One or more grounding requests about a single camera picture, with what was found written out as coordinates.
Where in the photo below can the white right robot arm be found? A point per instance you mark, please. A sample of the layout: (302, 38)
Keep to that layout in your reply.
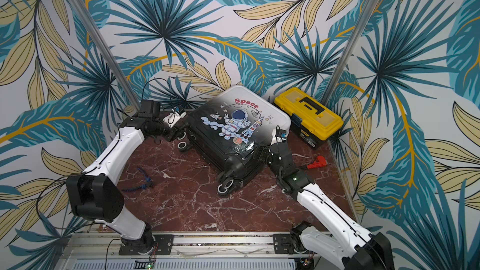
(351, 246)

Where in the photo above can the left aluminium corner post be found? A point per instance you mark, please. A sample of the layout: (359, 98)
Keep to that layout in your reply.
(91, 28)

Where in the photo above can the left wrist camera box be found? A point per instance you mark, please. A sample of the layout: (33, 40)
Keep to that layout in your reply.
(174, 116)

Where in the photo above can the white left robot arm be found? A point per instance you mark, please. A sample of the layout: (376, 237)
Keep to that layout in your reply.
(94, 195)

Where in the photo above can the aluminium corner post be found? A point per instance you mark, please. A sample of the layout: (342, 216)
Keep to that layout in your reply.
(357, 31)
(91, 28)

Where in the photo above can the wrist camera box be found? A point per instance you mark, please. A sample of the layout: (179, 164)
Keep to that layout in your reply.
(279, 135)
(174, 116)

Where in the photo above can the white cartoon hard-shell suitcase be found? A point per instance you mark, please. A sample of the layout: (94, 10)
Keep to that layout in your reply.
(234, 131)

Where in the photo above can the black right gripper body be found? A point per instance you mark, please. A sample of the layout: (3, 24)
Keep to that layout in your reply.
(276, 149)

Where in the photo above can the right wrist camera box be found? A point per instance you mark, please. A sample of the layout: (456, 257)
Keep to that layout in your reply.
(279, 135)

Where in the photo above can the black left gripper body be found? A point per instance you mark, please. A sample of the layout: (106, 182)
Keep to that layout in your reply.
(163, 129)

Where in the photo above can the right aluminium corner post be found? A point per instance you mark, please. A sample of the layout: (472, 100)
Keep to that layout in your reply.
(357, 31)

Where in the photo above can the red and black pipe wrench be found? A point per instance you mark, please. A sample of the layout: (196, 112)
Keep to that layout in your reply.
(319, 162)

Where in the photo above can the yellow and black toolbox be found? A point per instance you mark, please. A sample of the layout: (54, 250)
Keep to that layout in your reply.
(310, 120)

